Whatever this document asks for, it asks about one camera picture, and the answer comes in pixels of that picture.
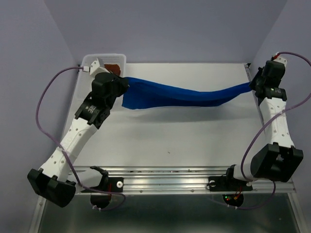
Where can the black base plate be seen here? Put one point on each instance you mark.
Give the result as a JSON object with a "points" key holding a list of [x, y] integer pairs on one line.
{"points": [[107, 183], [224, 184]]}

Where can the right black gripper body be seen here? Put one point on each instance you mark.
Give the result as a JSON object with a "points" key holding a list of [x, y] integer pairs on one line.
{"points": [[258, 80]]}

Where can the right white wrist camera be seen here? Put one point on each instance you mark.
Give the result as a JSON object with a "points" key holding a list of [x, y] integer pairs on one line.
{"points": [[277, 57]]}

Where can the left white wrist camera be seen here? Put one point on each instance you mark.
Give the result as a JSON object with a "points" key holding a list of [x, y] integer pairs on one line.
{"points": [[95, 68]]}

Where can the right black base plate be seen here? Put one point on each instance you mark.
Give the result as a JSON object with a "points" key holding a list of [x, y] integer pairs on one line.
{"points": [[224, 184]]}

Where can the aluminium rail frame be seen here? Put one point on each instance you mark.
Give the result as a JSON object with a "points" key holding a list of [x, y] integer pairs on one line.
{"points": [[167, 191]]}

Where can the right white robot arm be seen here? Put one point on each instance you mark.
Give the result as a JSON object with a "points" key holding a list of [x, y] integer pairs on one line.
{"points": [[279, 158]]}

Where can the blue towel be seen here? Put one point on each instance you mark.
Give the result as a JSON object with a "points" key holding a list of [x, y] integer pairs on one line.
{"points": [[143, 94]]}

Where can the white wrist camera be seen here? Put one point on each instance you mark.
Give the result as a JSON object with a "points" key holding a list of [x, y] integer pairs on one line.
{"points": [[277, 57], [95, 68]]}

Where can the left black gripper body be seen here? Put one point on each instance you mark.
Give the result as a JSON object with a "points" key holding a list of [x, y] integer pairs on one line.
{"points": [[120, 89]]}

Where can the white plastic basket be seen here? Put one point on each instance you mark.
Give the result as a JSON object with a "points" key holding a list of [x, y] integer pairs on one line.
{"points": [[83, 85]]}

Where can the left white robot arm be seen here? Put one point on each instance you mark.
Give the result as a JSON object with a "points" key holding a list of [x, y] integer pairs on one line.
{"points": [[56, 180]]}

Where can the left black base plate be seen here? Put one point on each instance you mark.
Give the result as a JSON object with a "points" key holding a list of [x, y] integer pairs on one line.
{"points": [[107, 183]]}

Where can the brown towel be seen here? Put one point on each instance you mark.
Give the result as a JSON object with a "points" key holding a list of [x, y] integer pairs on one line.
{"points": [[113, 68]]}

